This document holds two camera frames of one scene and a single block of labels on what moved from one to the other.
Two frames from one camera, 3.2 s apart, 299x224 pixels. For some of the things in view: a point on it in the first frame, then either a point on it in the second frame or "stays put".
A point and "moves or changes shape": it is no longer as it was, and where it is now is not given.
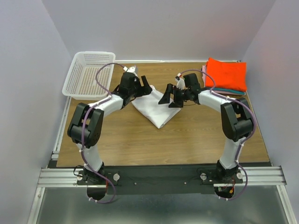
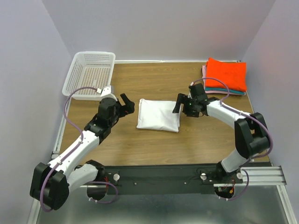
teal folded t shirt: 230,91 stays put
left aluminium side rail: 56,151 stays put
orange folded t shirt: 227,75 stays put
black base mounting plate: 126,179 stays put
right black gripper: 165,99 → 181,99
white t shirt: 148,105 moves or changes shape
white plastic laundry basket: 81,82 stays put
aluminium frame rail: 67,178 stays put
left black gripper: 146,89 → 129,105
